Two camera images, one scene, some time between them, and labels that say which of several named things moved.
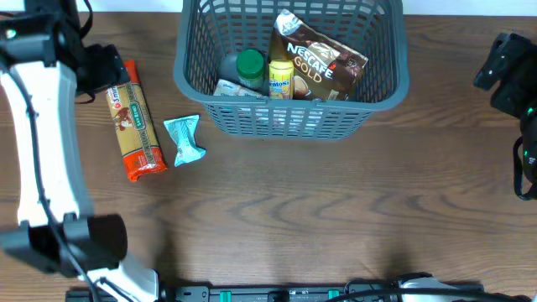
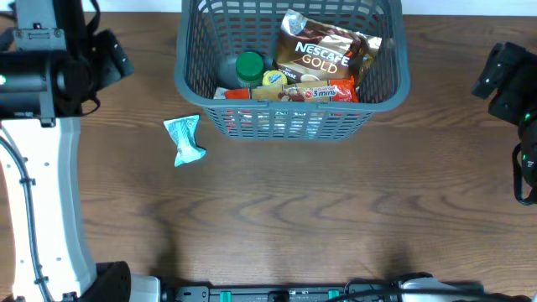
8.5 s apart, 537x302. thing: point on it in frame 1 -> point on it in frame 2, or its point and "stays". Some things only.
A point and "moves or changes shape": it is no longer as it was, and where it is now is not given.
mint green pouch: [184, 132] stays
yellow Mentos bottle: [281, 73] moves or changes shape
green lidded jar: [250, 68] stays
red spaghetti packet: [138, 126] -> [337, 90]
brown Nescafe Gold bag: [322, 70] moves or changes shape
